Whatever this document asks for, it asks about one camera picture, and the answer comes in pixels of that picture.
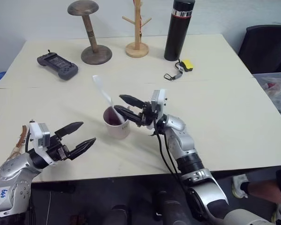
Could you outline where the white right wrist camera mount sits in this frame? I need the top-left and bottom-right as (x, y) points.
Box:
(150, 89), (167, 130)

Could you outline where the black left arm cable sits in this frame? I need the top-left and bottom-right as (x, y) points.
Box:
(25, 130), (31, 153)

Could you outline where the black thermos flask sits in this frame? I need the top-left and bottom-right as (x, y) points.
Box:
(163, 0), (193, 62)

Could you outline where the dark wooden hat stand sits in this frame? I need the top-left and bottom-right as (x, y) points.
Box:
(67, 0), (113, 65)

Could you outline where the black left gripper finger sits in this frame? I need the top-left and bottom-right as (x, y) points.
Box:
(54, 121), (84, 142)
(68, 137), (97, 161)

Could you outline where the tan left arm cable bundle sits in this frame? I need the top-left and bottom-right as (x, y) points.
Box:
(11, 124), (30, 161)

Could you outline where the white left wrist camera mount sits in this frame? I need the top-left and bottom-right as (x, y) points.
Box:
(29, 121), (57, 167)

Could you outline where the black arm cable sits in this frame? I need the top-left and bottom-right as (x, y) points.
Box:
(25, 130), (31, 153)
(154, 117), (187, 190)

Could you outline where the grey carabiner strap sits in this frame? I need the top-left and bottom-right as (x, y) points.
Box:
(163, 61), (184, 81)

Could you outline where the red strap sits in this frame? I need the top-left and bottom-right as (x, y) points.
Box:
(132, 0), (144, 43)

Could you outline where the white mug with purple inside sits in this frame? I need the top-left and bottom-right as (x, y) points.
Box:
(103, 105), (130, 140)

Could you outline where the dark rounded shape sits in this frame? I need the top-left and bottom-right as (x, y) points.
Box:
(153, 190), (190, 225)

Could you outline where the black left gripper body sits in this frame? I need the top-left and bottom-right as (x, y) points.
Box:
(46, 134), (70, 162)

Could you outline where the light wooden mug tree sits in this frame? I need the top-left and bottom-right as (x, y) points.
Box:
(122, 0), (153, 58)

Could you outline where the yellow tape measure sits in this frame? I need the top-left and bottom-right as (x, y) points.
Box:
(179, 59), (194, 73)

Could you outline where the white plastic spoon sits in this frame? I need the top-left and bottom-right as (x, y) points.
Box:
(91, 75), (126, 124)

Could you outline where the dark grey handheld game console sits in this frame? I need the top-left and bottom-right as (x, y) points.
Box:
(36, 49), (79, 82)

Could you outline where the person's bare leg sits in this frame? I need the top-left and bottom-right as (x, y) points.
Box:
(239, 165), (281, 205)

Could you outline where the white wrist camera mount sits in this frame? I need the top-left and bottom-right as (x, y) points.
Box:
(150, 89), (167, 130)
(29, 121), (57, 167)

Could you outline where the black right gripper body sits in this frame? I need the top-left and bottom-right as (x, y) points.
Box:
(136, 100), (159, 128)

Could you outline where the black office chair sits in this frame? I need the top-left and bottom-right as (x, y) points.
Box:
(237, 24), (281, 75)

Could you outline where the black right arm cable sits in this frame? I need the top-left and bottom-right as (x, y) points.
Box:
(154, 117), (187, 190)

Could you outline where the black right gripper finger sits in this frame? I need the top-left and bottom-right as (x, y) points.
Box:
(113, 105), (141, 125)
(119, 94), (146, 109)

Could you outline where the clear plastic bag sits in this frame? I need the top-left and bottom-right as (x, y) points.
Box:
(252, 71), (281, 129)

